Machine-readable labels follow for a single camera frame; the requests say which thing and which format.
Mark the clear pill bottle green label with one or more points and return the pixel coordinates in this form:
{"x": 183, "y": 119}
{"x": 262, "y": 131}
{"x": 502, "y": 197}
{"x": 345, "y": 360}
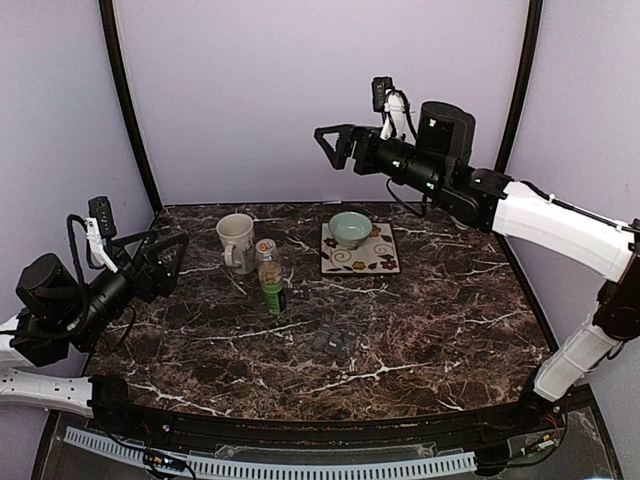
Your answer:
{"x": 270, "y": 273}

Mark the light green ceramic bowl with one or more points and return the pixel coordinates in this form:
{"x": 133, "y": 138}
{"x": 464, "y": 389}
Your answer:
{"x": 350, "y": 229}

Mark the black left frame post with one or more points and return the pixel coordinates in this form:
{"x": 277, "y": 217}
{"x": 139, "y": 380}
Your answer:
{"x": 116, "y": 59}

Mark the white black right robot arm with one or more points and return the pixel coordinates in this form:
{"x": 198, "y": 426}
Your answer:
{"x": 437, "y": 165}

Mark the black frame post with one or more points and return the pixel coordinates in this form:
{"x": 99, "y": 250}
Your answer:
{"x": 521, "y": 84}
{"x": 116, "y": 59}

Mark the white slotted cable duct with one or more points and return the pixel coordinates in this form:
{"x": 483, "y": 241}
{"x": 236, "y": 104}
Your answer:
{"x": 244, "y": 462}

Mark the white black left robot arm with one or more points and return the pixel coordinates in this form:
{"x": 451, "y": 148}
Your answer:
{"x": 61, "y": 313}

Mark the white floral ceramic mug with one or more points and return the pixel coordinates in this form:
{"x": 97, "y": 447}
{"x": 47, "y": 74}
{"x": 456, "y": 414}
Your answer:
{"x": 236, "y": 233}

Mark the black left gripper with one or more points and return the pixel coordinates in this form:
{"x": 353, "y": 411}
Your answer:
{"x": 159, "y": 281}

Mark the square floral ceramic plate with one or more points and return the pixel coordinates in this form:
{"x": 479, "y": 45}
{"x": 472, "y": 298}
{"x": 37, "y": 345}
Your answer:
{"x": 378, "y": 255}

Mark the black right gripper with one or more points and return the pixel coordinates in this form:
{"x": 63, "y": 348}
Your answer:
{"x": 366, "y": 136}

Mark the black right frame post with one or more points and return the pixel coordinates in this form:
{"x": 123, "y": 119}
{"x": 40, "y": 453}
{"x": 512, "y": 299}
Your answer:
{"x": 521, "y": 84}

